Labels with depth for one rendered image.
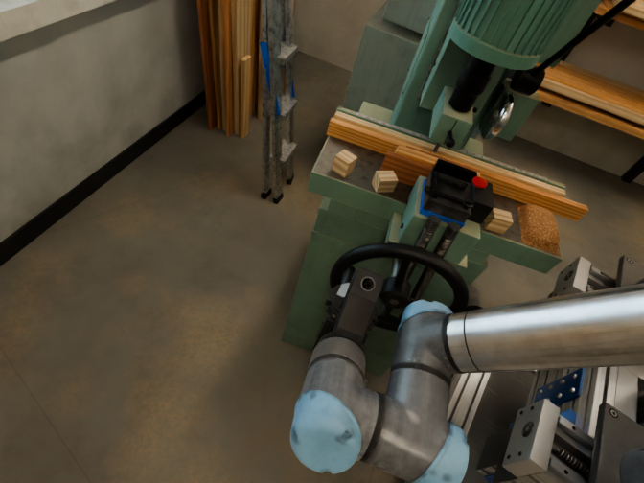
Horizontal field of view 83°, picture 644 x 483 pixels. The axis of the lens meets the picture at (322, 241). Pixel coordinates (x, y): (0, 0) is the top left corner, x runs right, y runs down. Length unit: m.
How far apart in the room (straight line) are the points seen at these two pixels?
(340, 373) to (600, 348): 0.26
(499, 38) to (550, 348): 0.52
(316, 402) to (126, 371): 1.21
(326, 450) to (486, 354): 0.21
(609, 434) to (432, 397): 0.50
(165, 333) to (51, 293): 0.48
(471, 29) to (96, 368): 1.50
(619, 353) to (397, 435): 0.23
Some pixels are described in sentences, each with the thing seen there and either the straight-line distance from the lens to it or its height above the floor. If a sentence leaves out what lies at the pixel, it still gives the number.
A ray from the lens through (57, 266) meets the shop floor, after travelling 1.87.
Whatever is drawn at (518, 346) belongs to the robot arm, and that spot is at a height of 1.11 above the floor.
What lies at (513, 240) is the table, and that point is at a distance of 0.93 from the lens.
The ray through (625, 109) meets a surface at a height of 0.61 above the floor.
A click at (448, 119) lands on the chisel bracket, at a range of 0.86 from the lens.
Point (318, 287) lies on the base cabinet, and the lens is 1.16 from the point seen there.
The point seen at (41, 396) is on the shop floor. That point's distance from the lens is 1.62.
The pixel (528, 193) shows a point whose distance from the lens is 1.04.
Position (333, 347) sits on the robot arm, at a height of 0.99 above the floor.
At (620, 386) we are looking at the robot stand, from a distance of 1.14.
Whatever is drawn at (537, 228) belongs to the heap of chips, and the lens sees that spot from 0.96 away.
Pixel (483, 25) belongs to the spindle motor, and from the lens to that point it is 0.77.
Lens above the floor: 1.44
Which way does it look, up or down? 49 degrees down
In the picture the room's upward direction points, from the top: 18 degrees clockwise
